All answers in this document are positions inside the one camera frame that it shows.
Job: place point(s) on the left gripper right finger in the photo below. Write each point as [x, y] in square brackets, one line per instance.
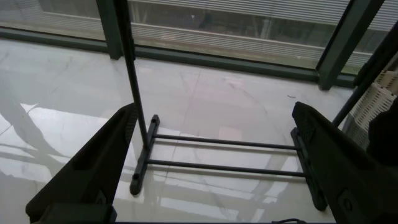
[342, 174]

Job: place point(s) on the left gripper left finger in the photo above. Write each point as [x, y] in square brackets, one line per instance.
[93, 168]

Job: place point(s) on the black clothes rack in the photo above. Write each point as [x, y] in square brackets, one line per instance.
[140, 169]

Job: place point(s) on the white laundry basket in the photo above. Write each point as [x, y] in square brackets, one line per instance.
[370, 105]

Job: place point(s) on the black garment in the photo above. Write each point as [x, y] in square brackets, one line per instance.
[385, 137]

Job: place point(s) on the window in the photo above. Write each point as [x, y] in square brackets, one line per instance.
[217, 31]

